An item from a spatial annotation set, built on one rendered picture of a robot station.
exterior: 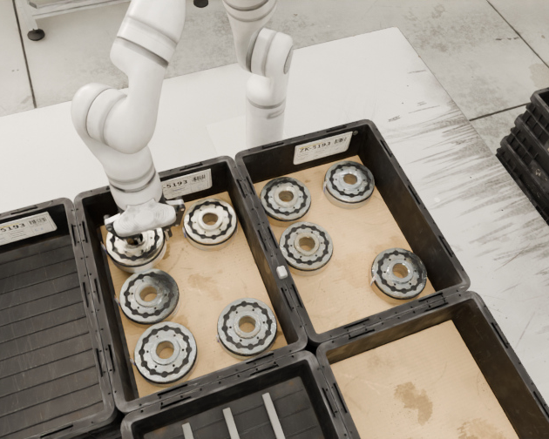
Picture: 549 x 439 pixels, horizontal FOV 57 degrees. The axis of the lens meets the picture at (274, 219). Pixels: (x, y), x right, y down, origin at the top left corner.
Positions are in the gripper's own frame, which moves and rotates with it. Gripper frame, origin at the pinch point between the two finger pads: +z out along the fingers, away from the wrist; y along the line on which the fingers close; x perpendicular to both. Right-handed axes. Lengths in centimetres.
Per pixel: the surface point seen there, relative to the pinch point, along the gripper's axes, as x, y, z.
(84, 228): -3.5, 10.9, -2.8
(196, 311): 14.2, -3.8, 5.9
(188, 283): 8.5, -3.8, 5.9
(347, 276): 16.5, -32.5, 6.0
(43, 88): -142, 32, 89
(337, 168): -5.6, -39.7, 3.2
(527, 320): 33, -70, 19
